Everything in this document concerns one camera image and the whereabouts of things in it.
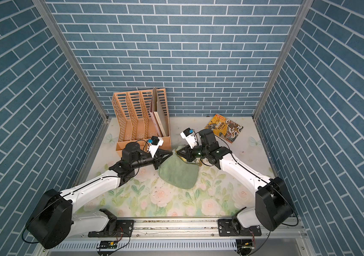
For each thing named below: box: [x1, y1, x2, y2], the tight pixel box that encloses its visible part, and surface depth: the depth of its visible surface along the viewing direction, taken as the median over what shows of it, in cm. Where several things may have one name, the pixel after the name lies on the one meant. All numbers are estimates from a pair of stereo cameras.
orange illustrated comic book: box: [204, 113, 244, 144], surface depth 118 cm
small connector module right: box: [235, 238, 255, 250], surface depth 72 cm
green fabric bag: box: [158, 145, 201, 190], surface depth 82 cm
